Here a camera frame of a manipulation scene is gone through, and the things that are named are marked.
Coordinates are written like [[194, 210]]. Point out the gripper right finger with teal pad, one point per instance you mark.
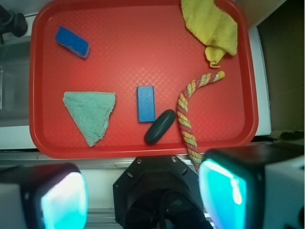
[[260, 186]]

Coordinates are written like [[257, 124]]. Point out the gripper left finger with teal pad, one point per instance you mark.
[[43, 197]]

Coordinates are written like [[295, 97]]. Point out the blue sponge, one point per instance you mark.
[[73, 42]]

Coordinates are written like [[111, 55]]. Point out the green triangular cloth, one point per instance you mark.
[[91, 113]]

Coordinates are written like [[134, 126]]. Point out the dark green oval object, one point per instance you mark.
[[160, 127]]

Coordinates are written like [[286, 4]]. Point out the red plastic tray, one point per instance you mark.
[[135, 43]]

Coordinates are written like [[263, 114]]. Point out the blue rectangular block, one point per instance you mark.
[[146, 104]]

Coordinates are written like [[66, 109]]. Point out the yellow cloth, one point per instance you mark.
[[216, 29]]

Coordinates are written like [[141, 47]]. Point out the black knob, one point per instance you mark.
[[11, 22]]

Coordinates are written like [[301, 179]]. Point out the black octagonal mount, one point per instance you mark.
[[159, 192]]

